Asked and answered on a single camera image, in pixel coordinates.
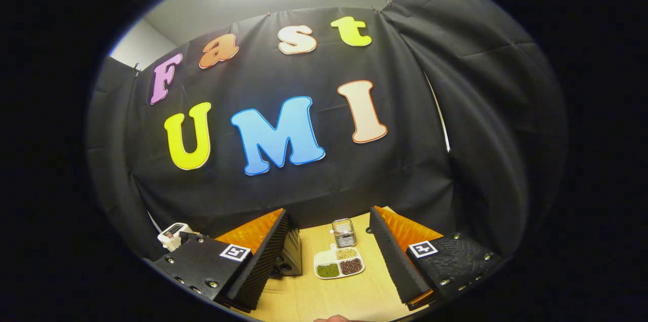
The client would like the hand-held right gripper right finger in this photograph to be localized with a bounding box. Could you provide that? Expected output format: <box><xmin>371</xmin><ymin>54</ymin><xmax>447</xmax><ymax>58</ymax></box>
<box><xmin>369</xmin><ymin>206</ymin><xmax>507</xmax><ymax>311</ymax></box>

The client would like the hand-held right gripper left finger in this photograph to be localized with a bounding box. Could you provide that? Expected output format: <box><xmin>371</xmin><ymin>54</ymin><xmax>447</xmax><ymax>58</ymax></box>
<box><xmin>152</xmin><ymin>209</ymin><xmax>290</xmax><ymax>312</ymax></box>

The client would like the black electric oven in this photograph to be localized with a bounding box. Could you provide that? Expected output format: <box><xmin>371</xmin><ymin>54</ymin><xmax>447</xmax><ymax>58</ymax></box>
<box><xmin>272</xmin><ymin>226</ymin><xmax>303</xmax><ymax>278</ymax></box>

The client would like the divided white plate of beans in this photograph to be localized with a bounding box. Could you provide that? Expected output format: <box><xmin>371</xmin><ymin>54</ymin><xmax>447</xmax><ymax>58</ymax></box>
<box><xmin>313</xmin><ymin>244</ymin><xmax>366</xmax><ymax>280</ymax></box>

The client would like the black backdrop cloth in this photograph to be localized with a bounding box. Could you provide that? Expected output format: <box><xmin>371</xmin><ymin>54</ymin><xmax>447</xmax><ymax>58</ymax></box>
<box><xmin>85</xmin><ymin>0</ymin><xmax>569</xmax><ymax>262</ymax></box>

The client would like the white toaster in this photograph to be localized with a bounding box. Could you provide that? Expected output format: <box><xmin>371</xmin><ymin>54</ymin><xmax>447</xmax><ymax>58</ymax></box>
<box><xmin>157</xmin><ymin>222</ymin><xmax>195</xmax><ymax>252</ymax></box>

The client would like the wire mesh basket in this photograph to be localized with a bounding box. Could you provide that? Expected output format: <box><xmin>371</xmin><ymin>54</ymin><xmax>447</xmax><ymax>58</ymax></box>
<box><xmin>332</xmin><ymin>218</ymin><xmax>358</xmax><ymax>249</ymax></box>

